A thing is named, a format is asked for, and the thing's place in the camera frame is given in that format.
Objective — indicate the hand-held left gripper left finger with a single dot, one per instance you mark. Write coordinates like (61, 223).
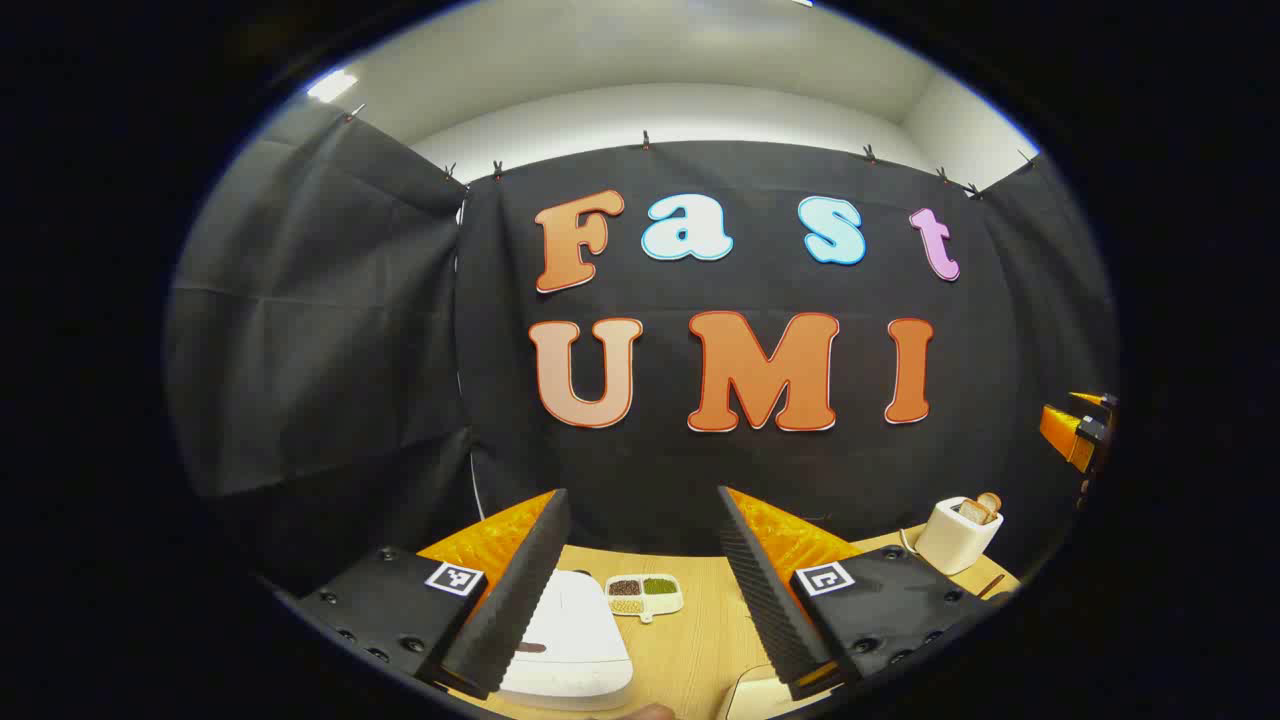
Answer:
(515, 600)

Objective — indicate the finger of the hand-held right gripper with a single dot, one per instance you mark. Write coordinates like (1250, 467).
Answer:
(1092, 400)
(1060, 428)

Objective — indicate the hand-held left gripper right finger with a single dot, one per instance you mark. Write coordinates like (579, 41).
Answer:
(765, 600)

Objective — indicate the white rice cooker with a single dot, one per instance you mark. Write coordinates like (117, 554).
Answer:
(580, 640)

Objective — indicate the toasted bread slice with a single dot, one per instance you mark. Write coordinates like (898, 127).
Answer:
(974, 512)
(991, 500)

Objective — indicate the white divided bean dish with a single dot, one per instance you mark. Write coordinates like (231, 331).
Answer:
(645, 600)

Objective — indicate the white toaster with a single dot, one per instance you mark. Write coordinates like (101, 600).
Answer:
(950, 545)

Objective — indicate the ceiling light panel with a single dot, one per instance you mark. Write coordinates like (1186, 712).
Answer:
(332, 85)

